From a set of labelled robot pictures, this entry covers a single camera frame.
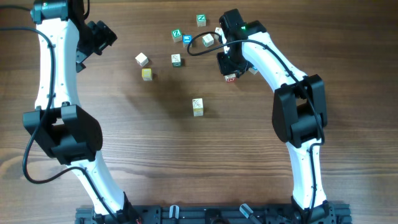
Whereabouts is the red M wooden block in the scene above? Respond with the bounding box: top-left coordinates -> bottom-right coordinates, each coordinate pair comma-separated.
224,73 -> 237,83

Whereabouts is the plain A wooden block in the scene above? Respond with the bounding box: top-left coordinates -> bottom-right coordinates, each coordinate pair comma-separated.
192,98 -> 203,112

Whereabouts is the red G wooden block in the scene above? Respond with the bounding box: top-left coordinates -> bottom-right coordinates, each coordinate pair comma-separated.
193,108 -> 203,116

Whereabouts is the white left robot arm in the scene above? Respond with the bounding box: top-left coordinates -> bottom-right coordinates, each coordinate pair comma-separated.
23,0 -> 142,223

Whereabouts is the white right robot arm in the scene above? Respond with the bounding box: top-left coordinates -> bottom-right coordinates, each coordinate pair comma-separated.
217,19 -> 328,223

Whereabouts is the blue P wooden block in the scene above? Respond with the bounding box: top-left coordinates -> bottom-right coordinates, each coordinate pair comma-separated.
248,67 -> 258,75

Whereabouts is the plain animal wooden block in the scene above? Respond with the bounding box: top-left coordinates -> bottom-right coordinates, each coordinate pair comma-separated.
202,34 -> 215,47

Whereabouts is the red side 2 block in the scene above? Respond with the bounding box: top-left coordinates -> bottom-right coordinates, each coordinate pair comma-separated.
214,27 -> 223,40

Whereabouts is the blue top left block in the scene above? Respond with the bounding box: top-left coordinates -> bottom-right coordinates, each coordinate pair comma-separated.
182,35 -> 192,48

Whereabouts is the plain wooden block far left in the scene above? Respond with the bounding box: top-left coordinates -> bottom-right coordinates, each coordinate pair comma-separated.
135,52 -> 149,67

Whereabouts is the green top far block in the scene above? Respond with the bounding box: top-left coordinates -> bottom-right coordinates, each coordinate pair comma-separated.
197,14 -> 206,27

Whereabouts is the green V wooden block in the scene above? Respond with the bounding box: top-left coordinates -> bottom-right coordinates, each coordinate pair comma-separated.
171,54 -> 182,67

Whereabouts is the green top left block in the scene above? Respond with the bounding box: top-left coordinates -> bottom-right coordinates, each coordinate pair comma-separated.
171,29 -> 183,42

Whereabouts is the plain wooden block left edge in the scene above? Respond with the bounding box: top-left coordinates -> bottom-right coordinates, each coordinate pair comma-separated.
142,68 -> 153,81

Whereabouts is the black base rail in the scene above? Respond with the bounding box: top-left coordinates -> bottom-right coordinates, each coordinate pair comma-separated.
74,202 -> 353,224

